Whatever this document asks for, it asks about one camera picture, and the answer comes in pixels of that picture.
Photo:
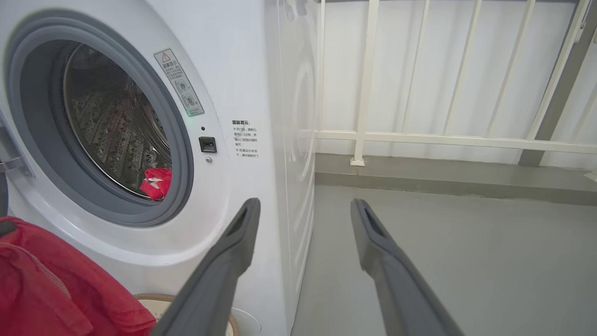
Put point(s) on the white metal railing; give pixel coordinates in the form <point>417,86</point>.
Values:
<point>368,70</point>

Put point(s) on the large red garment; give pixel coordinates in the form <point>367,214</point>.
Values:
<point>56,289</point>

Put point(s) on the grey structural post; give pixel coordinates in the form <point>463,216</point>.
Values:
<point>559,93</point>

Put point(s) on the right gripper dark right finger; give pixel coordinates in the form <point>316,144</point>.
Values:
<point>401,289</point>

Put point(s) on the steel washer drum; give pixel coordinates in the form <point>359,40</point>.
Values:
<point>112,126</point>

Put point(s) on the white front-load washing machine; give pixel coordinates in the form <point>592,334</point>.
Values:
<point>233,70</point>

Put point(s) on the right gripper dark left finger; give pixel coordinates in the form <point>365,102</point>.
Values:
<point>219,280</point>

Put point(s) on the black round glass washer door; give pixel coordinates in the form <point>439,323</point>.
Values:
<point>3,196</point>

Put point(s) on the grey rubber door seal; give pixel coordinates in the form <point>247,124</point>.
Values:
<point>42,154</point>

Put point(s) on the small red white garment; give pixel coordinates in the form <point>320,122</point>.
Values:
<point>156,184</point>

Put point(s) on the metal door hinge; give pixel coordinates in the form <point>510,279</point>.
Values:
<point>9,161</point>

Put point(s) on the grey warning sticker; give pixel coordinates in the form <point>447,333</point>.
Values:
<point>179,81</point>

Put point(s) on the cream perforated laundry basket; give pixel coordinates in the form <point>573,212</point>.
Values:
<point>156,305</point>

